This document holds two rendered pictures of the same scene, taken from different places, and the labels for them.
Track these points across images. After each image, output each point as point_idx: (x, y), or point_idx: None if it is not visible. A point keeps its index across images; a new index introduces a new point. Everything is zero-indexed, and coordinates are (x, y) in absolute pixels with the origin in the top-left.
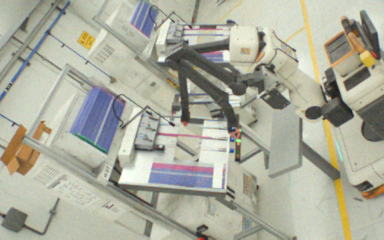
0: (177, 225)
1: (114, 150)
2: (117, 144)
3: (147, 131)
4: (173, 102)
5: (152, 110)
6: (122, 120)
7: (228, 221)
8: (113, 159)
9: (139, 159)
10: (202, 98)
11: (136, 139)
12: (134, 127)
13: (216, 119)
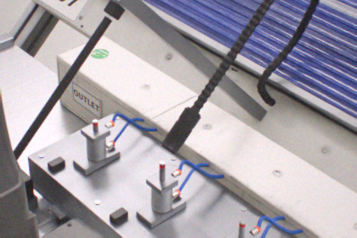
0: None
1: (144, 42)
2: (169, 64)
3: (144, 192)
4: (92, 236)
5: (90, 38)
6: (315, 132)
7: None
8: (105, 31)
9: (45, 132)
10: None
11: (134, 128)
12: (208, 142)
13: None
